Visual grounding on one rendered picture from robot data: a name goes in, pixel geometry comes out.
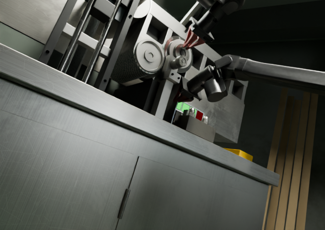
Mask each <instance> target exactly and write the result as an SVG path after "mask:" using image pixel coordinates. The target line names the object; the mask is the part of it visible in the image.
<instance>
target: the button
mask: <svg viewBox="0 0 325 230"><path fill-rule="evenodd" d="M224 149H226V150H228V151H230V152H232V153H235V154H237V155H239V156H241V157H243V158H245V159H247V160H250V161H252V159H253V156H252V155H250V154H248V153H245V152H243V151H241V150H236V149H227V148H224Z"/></svg>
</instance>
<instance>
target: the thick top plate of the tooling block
mask: <svg viewBox="0 0 325 230"><path fill-rule="evenodd" d="M174 125H175V126H177V127H179V128H181V129H184V130H186V131H188V132H190V133H192V134H194V135H196V136H198V137H201V138H203V139H205V140H207V141H209V142H211V143H213V141H214V137H215V133H216V129H215V128H213V127H212V126H210V125H208V124H206V123H204V122H202V121H200V120H198V119H196V118H195V117H193V116H191V115H181V116H180V120H179V123H178V124H174Z"/></svg>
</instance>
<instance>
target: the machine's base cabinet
mask: <svg viewBox="0 0 325 230"><path fill-rule="evenodd" d="M268 188H269V185H267V184H265V183H262V182H260V181H257V180H255V179H252V178H250V177H247V176H245V175H242V174H240V173H238V172H235V171H233V170H230V169H227V168H225V167H222V166H220V165H217V164H215V163H212V162H210V161H207V160H205V159H202V158H200V157H198V156H195V155H193V154H190V153H188V152H185V151H183V150H180V149H178V148H175V147H173V146H170V145H168V144H165V143H163V142H160V141H158V140H155V139H153V138H150V137H148V136H145V135H143V134H140V133H138V132H135V131H133V130H131V129H128V128H126V127H123V126H121V125H118V124H116V123H113V122H110V121H108V120H106V119H103V118H101V117H98V116H96V115H93V114H91V113H88V112H86V111H83V110H81V109H78V108H76V107H73V106H71V105H68V104H66V103H63V102H61V101H58V100H56V99H53V98H51V97H48V96H46V95H43V94H41V93H39V92H36V91H33V90H31V89H28V88H26V87H23V86H21V85H18V84H16V83H13V82H11V81H8V80H6V79H3V78H1V77H0V230H262V227H263V221H264V215H265V209H266V200H267V194H268Z"/></svg>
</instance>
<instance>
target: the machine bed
mask: <svg viewBox="0 0 325 230"><path fill-rule="evenodd" d="M0 77H1V78H3V79H6V80H8V81H11V82H13V83H16V84H18V85H21V86H23V87H26V88H28V89H31V90H33V91H36V92H39V93H41V94H43V95H46V96H48V97H51V98H53V99H56V100H58V101H61V102H63V103H66V104H68V105H71V106H73V107H76V108H78V109H81V110H83V111H86V112H88V113H91V114H93V115H96V116H98V117H101V118H103V119H106V120H108V121H110V122H113V123H116V124H118V125H121V126H123V127H126V128H128V129H131V130H133V131H135V132H138V133H140V134H143V135H145V136H148V137H150V138H153V139H155V140H158V141H160V142H163V143H165V144H168V145H170V146H173V147H175V148H178V149H180V150H183V151H185V152H188V153H190V154H193V155H195V156H198V157H200V158H202V159H205V160H207V161H210V162H212V163H215V164H217V165H220V166H222V167H225V168H227V169H230V170H233V171H235V172H238V173H240V174H242V175H245V176H247V177H250V178H252V179H255V180H257V181H260V182H262V183H265V184H267V185H271V186H276V187H278V185H279V178H280V175H279V174H277V173H275V172H272V171H270V170H268V169H266V168H264V167H262V166H260V165H258V164H256V163H254V162H252V161H250V160H247V159H245V158H243V157H241V156H239V155H237V154H235V153H232V152H230V151H228V150H226V149H224V148H222V147H220V146H218V145H215V144H213V143H211V142H209V141H207V140H205V139H203V138H201V137H198V136H196V135H194V134H192V133H190V132H188V131H186V130H184V129H181V128H179V127H177V126H175V125H173V124H171V123H169V122H166V121H164V120H162V119H160V118H158V117H156V116H154V115H152V114H149V113H147V112H145V111H143V110H141V109H139V108H137V107H135V106H132V105H130V104H128V103H126V102H124V101H122V100H120V99H118V98H115V97H113V96H111V95H109V94H107V93H105V92H103V91H101V90H99V89H97V88H95V87H92V86H90V85H88V84H86V83H84V82H82V81H80V80H78V79H75V78H73V77H71V76H69V75H67V74H65V73H63V72H61V71H58V70H56V69H54V68H52V67H50V66H48V65H46V64H44V63H41V62H39V61H37V60H35V59H33V58H31V57H29V56H26V55H24V54H22V53H20V52H18V51H16V50H14V49H12V48H9V47H7V46H5V45H3V44H1V43H0Z"/></svg>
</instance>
